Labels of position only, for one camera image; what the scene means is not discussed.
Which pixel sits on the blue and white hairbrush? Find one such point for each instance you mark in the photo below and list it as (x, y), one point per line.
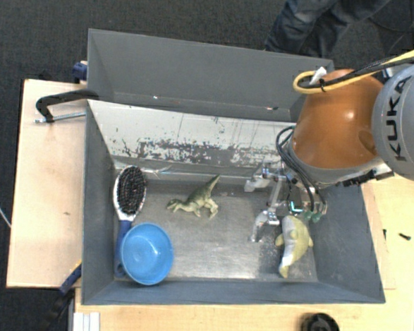
(131, 191)

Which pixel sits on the blue plastic bowl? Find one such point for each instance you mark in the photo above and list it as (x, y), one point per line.
(147, 254)

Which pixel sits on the small black screw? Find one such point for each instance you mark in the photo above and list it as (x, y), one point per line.
(405, 237)

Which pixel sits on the green toy dinosaur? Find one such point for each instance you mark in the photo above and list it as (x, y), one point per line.
(197, 200)

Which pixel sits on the yellow-green and white plush toy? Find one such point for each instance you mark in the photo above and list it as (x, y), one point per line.
(295, 240)

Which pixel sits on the person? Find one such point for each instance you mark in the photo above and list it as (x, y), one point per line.
(309, 23)

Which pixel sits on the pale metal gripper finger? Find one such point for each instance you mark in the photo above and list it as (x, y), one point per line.
(259, 225)
(252, 184)

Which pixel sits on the grey metal bin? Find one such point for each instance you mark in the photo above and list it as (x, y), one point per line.
(215, 254)

